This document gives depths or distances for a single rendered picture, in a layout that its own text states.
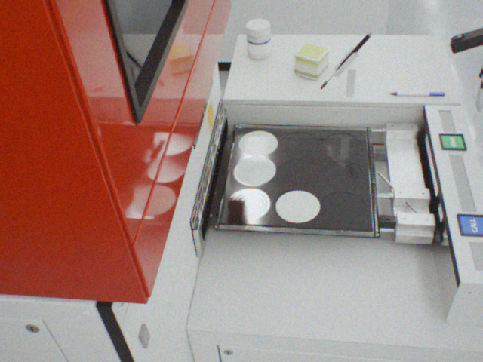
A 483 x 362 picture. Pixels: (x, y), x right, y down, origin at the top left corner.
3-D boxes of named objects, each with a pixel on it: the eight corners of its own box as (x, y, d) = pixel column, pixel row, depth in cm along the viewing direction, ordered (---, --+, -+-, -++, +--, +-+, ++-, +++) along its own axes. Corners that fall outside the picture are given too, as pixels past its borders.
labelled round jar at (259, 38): (246, 59, 158) (244, 30, 151) (249, 47, 163) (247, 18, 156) (270, 59, 157) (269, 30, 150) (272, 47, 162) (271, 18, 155)
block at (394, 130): (386, 138, 142) (386, 130, 140) (384, 130, 144) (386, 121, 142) (416, 139, 141) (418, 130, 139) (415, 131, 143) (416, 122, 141)
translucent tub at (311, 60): (293, 75, 151) (293, 53, 146) (305, 62, 155) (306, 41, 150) (317, 81, 147) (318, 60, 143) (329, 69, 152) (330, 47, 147)
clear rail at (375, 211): (373, 239, 117) (374, 234, 116) (365, 130, 143) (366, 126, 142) (380, 239, 117) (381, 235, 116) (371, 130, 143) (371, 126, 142)
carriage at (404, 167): (394, 243, 120) (396, 234, 118) (383, 138, 146) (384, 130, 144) (431, 245, 119) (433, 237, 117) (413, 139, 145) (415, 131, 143)
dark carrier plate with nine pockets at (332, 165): (218, 224, 122) (218, 222, 122) (237, 129, 146) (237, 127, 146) (372, 231, 118) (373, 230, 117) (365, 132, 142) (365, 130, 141)
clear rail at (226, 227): (213, 231, 121) (212, 226, 120) (213, 226, 122) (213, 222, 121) (380, 239, 117) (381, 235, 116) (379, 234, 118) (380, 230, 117)
